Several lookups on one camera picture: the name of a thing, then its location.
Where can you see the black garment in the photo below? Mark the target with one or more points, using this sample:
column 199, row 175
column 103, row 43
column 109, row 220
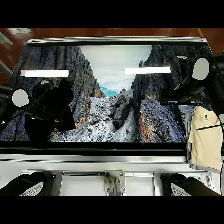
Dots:
column 63, row 110

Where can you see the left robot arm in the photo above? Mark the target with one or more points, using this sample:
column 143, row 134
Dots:
column 20, row 97

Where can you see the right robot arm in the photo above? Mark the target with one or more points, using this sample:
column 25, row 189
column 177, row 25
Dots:
column 201, row 69

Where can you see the beige garment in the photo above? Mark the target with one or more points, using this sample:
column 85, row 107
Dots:
column 206, row 146

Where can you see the silver frame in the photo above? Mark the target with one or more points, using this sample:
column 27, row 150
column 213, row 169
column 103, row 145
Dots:
column 100, row 163

